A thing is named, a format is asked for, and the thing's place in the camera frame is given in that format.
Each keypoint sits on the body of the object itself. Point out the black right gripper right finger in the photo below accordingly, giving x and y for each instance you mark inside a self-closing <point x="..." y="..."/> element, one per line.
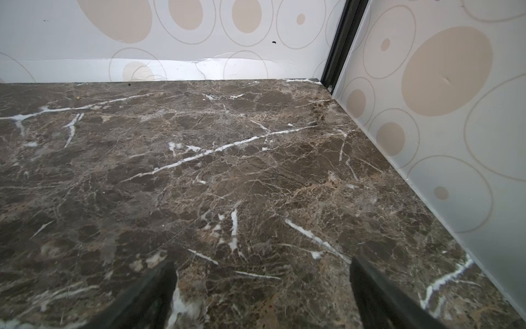
<point x="383" y="305"/>

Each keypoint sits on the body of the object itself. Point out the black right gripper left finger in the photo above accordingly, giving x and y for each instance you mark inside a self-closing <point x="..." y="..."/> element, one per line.
<point x="145" y="304"/>

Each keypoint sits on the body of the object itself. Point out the black corner frame post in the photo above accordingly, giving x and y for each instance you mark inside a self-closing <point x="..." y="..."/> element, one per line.
<point x="347" y="29"/>

